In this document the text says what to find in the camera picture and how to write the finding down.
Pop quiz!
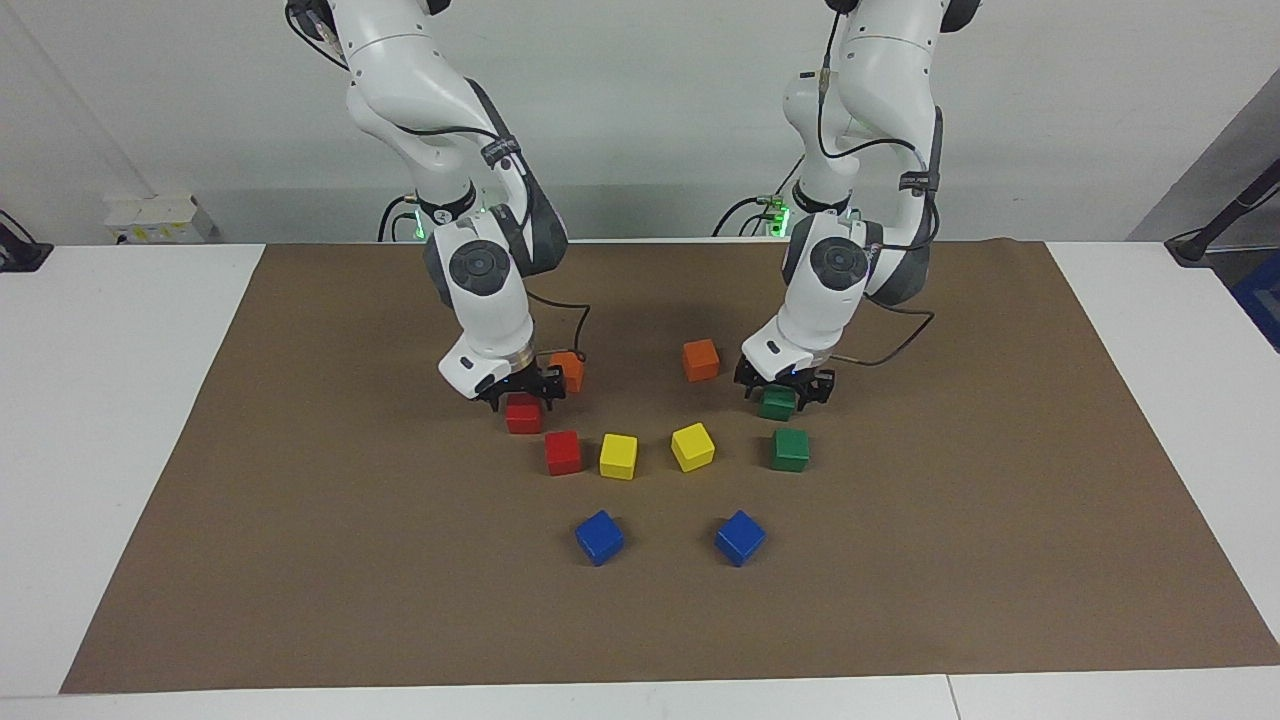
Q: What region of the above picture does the blue crate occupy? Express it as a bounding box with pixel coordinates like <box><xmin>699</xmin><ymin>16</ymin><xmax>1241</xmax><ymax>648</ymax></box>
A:
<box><xmin>1230</xmin><ymin>250</ymin><xmax>1280</xmax><ymax>353</ymax></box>

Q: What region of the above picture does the black stand leg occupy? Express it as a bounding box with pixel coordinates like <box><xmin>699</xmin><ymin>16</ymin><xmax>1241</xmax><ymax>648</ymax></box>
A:
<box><xmin>1165</xmin><ymin>160</ymin><xmax>1280</xmax><ymax>267</ymax></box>

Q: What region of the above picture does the yellow wooden block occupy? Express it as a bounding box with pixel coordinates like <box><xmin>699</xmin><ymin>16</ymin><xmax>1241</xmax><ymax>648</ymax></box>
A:
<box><xmin>598</xmin><ymin>433</ymin><xmax>639</xmax><ymax>481</ymax></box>
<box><xmin>670</xmin><ymin>422</ymin><xmax>717</xmax><ymax>474</ymax></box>

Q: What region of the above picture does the blue wooden block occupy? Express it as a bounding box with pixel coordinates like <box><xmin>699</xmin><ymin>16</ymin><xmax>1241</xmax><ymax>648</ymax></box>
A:
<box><xmin>713</xmin><ymin>510</ymin><xmax>768</xmax><ymax>568</ymax></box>
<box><xmin>574</xmin><ymin>510</ymin><xmax>626</xmax><ymax>568</ymax></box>

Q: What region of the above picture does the brown table mat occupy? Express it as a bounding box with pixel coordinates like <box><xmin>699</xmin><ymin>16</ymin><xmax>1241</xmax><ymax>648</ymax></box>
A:
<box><xmin>60</xmin><ymin>240</ymin><xmax>1280</xmax><ymax>695</ymax></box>

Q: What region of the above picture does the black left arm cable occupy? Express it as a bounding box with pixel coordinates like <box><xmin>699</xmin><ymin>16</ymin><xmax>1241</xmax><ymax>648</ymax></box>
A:
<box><xmin>815</xmin><ymin>0</ymin><xmax>943</xmax><ymax>369</ymax></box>

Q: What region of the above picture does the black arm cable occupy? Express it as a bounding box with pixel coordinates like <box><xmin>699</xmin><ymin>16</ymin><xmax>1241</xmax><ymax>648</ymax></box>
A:
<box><xmin>815</xmin><ymin>0</ymin><xmax>943</xmax><ymax>369</ymax></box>
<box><xmin>285</xmin><ymin>0</ymin><xmax>593</xmax><ymax>366</ymax></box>

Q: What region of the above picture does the black base cable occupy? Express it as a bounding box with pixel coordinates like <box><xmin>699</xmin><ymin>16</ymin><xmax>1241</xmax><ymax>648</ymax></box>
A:
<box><xmin>712</xmin><ymin>150</ymin><xmax>803</xmax><ymax>239</ymax></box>
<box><xmin>377</xmin><ymin>193</ymin><xmax>419</xmax><ymax>242</ymax></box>

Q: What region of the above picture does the black stand foot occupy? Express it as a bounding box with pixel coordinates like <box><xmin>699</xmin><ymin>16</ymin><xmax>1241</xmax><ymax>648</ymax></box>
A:
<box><xmin>0</xmin><ymin>210</ymin><xmax>53</xmax><ymax>273</ymax></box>

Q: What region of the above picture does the white box with labels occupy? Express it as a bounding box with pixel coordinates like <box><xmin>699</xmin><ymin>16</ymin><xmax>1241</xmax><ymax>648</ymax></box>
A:
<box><xmin>103</xmin><ymin>193</ymin><xmax>219</xmax><ymax>245</ymax></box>

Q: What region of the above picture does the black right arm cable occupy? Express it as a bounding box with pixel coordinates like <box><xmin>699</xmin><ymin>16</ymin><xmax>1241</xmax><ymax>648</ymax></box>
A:
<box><xmin>285</xmin><ymin>0</ymin><xmax>593</xmax><ymax>366</ymax></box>

